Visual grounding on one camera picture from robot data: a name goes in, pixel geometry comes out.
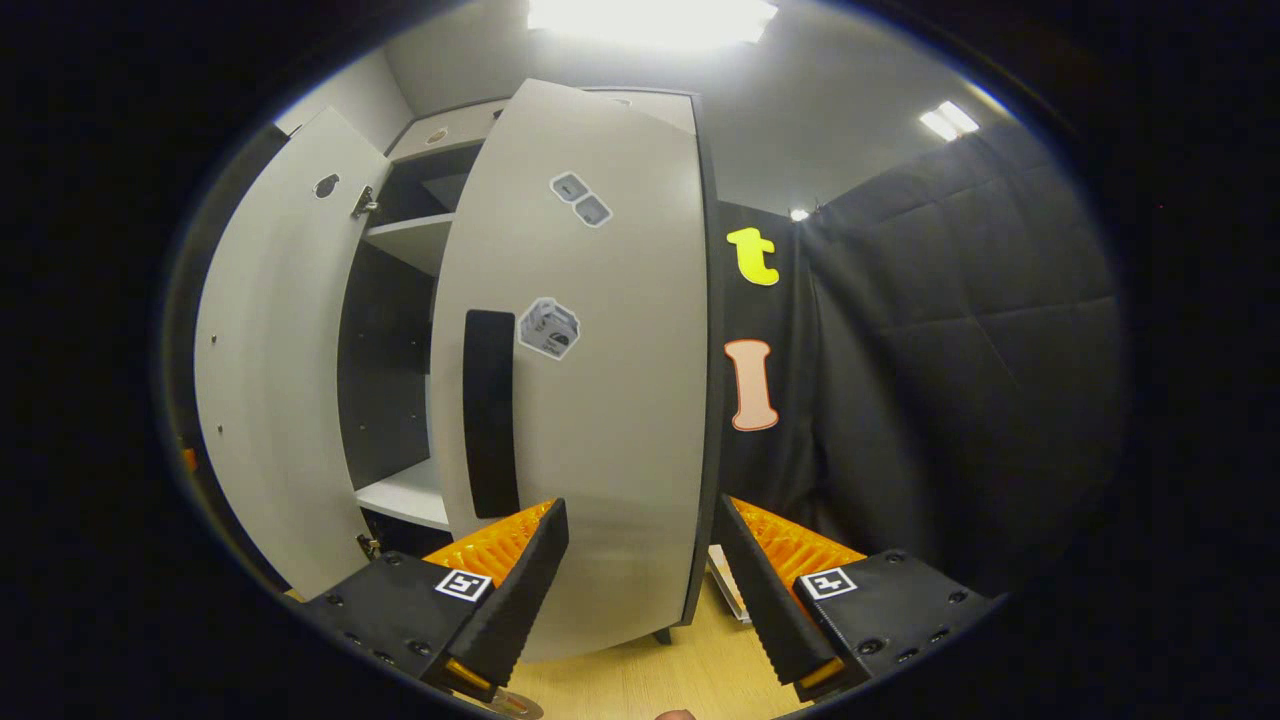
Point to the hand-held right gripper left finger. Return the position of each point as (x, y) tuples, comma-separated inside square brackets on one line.
[(520, 600)]

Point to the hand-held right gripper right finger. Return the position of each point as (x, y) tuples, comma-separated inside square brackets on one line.
[(765, 600)]

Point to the grey cabinet door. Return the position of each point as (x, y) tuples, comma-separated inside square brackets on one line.
[(270, 380), (620, 400)]

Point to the grey cabinet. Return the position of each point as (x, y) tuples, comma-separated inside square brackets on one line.
[(410, 240)]

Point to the black backdrop cloth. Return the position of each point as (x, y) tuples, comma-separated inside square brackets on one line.
[(950, 350)]

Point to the long ceiling light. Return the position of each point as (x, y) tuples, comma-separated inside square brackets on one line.
[(948, 120), (650, 20)]

